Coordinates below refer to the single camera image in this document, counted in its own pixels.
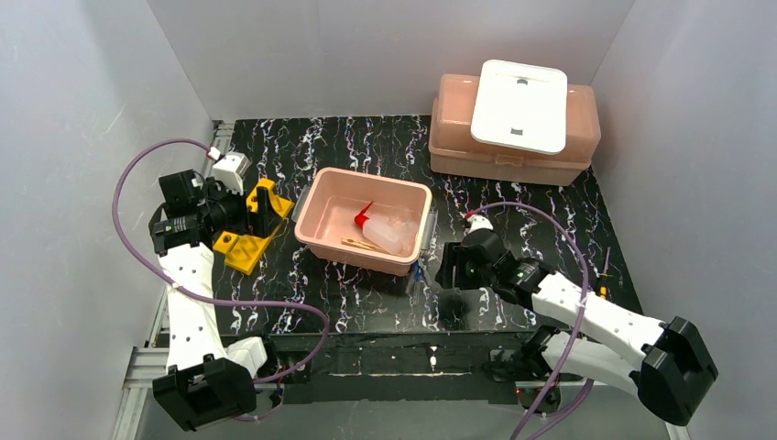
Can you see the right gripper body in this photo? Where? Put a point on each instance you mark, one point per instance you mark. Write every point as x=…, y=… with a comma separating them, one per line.
x=447, y=275

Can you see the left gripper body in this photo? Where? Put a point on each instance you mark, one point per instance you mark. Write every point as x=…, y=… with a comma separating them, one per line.
x=251, y=210

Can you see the yellow test tube rack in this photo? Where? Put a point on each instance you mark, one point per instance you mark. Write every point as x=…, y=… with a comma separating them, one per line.
x=243, y=245

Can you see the blue capped plastic pipette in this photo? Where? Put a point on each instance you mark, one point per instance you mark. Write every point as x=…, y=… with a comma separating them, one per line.
x=413, y=286

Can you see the clear glass beaker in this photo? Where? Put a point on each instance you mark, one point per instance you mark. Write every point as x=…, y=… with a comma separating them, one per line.
x=405, y=223

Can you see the pink plastic bin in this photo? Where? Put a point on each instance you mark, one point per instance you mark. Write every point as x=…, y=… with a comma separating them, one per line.
x=337, y=196

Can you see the white squeeze bottle red cap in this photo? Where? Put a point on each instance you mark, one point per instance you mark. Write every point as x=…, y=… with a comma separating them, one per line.
x=379, y=232

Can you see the wooden stick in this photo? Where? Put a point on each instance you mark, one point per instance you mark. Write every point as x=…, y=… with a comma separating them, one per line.
x=354, y=243

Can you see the white rectangular lid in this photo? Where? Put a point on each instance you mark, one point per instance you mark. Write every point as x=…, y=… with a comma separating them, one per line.
x=521, y=106

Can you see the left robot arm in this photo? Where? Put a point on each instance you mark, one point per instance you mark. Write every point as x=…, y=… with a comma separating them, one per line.
x=185, y=193

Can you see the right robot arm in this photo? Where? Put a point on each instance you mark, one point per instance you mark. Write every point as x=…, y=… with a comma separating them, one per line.
x=665, y=365

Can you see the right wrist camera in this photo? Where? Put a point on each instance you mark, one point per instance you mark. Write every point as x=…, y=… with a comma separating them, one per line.
x=475, y=222

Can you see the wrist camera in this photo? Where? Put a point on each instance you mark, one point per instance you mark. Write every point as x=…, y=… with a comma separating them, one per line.
x=230, y=170
x=475, y=222

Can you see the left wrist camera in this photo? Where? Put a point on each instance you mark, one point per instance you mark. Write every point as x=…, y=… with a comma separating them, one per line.
x=230, y=170

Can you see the yellow handled screwdriver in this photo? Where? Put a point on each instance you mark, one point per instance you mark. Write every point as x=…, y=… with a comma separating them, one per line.
x=602, y=285

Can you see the aluminium frame rail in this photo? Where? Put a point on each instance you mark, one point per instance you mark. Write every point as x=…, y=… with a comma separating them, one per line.
x=193, y=390

